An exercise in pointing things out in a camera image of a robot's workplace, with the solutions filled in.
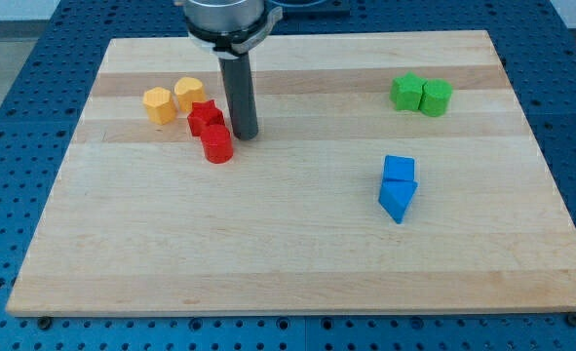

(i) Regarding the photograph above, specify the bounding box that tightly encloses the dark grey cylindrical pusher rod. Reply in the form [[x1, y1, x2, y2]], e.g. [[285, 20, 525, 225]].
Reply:
[[219, 54, 259, 140]]

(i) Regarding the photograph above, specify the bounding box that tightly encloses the red star block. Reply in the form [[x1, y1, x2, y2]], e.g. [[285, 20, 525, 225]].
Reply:
[[187, 99, 224, 137]]

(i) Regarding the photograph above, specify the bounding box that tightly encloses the yellow hexagon block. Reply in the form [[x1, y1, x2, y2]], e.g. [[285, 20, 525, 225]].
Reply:
[[142, 87, 177, 125]]

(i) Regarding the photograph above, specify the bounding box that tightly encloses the green star block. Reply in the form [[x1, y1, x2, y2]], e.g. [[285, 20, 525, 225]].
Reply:
[[390, 72, 427, 111]]

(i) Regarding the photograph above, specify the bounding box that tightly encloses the yellow heart block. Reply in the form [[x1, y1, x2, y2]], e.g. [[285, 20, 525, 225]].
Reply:
[[174, 76, 207, 112]]

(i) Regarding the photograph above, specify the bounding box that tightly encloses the red cylinder block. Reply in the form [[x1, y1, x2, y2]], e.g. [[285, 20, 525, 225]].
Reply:
[[200, 124, 234, 164]]

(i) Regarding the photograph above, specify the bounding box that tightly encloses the light wooden board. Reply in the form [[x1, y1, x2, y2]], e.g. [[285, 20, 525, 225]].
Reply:
[[6, 30, 576, 317]]

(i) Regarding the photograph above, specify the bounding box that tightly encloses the blue cube block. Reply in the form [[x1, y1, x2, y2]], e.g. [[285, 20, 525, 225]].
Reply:
[[382, 155, 415, 181]]

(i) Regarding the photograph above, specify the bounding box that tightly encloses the green cylinder block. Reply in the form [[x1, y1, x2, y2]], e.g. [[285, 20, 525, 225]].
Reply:
[[418, 79, 453, 117]]

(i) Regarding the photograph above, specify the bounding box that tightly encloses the blue triangle block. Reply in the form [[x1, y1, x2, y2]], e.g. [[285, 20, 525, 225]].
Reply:
[[378, 180, 418, 224]]

